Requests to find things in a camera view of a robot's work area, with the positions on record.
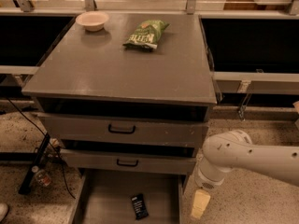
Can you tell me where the open bottom grey drawer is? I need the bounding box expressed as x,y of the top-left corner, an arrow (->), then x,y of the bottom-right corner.
68,170 -> 182,224

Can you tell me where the green kettle chips bag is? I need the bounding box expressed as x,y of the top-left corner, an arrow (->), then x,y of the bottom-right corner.
123,20 -> 169,49

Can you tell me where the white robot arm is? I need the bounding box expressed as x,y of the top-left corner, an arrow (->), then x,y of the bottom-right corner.
191,130 -> 299,219

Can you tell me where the dark blue rxbar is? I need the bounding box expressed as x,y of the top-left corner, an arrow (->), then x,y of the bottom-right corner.
131,194 -> 149,220

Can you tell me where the white shoe tip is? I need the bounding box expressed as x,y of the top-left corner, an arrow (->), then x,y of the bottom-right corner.
0,203 -> 8,222

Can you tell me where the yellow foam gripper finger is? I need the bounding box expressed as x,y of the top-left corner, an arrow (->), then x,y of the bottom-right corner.
191,189 -> 211,219

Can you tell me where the middle grey drawer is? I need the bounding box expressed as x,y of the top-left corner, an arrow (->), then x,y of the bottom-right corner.
61,149 -> 196,175

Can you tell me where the black metal leg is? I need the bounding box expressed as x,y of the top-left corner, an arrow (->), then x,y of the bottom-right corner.
18,133 -> 50,195

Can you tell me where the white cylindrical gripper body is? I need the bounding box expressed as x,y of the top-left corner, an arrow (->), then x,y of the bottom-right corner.
194,159 -> 229,190

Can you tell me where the small clear bottle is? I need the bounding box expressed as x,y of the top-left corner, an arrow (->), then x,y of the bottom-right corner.
32,166 -> 51,187

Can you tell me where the metal bracket under shelf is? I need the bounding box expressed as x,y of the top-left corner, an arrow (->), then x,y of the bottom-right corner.
237,93 -> 251,120

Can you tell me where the top grey drawer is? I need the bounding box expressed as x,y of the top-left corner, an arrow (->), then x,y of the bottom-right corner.
38,113 -> 207,147

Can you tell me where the grey drawer cabinet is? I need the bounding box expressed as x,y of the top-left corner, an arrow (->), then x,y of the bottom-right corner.
21,12 -> 218,185

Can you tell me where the white paper bowl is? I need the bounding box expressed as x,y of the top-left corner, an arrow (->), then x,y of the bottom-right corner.
76,11 -> 109,32

